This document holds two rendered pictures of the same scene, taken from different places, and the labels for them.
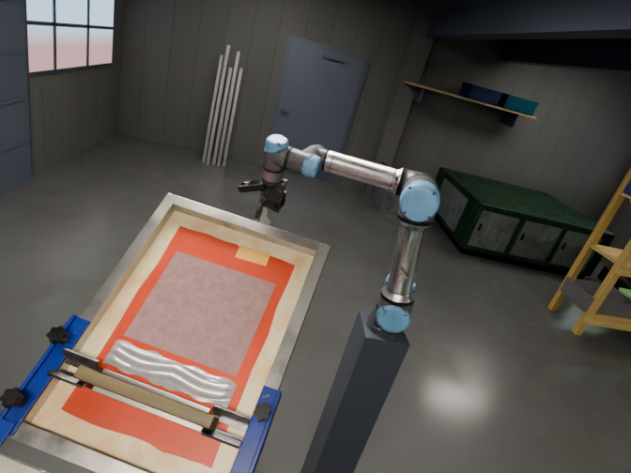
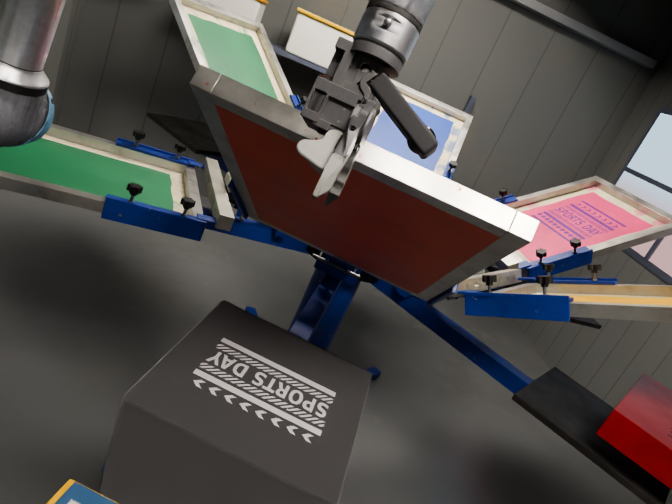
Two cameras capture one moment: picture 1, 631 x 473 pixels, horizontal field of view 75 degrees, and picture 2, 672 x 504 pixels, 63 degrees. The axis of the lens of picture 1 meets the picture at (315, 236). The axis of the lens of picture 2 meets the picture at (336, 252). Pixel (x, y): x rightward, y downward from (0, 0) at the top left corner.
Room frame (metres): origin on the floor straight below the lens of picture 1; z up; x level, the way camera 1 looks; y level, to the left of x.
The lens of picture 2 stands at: (2.10, 0.22, 1.69)
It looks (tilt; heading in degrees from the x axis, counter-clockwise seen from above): 20 degrees down; 177
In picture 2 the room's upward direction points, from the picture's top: 24 degrees clockwise
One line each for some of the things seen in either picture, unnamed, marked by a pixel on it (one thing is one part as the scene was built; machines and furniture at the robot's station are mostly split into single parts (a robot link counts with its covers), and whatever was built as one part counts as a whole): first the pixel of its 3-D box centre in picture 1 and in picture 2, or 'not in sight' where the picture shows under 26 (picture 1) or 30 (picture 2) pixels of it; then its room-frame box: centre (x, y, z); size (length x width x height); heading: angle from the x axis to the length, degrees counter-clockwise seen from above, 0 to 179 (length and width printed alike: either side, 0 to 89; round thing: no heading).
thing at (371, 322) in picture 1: (387, 316); not in sight; (1.38, -0.36, 1.25); 0.15 x 0.15 x 0.10
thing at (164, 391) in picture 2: not in sight; (268, 383); (1.06, 0.25, 0.95); 0.48 x 0.44 x 0.01; 174
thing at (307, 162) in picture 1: (304, 161); not in sight; (1.33, 0.10, 1.77); 0.11 x 0.11 x 0.08; 81
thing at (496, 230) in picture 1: (507, 220); not in sight; (6.53, -2.95, 0.40); 2.12 x 1.85 x 0.80; 99
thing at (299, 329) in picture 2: not in sight; (311, 315); (0.57, 0.30, 0.89); 1.24 x 0.06 x 0.06; 174
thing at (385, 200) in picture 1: (391, 185); not in sight; (6.77, -0.99, 0.37); 0.77 x 0.62 x 0.74; 9
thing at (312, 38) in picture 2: not in sight; (325, 43); (-2.05, -0.27, 1.57); 0.53 x 0.44 x 0.29; 99
